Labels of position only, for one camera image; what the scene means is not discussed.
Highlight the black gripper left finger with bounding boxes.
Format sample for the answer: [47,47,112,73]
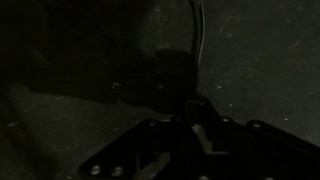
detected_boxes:
[78,98,201,180]

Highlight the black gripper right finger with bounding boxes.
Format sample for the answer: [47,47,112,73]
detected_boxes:
[194,96,320,180]

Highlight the black desk mat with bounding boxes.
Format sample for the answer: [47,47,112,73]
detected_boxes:
[0,0,320,180]

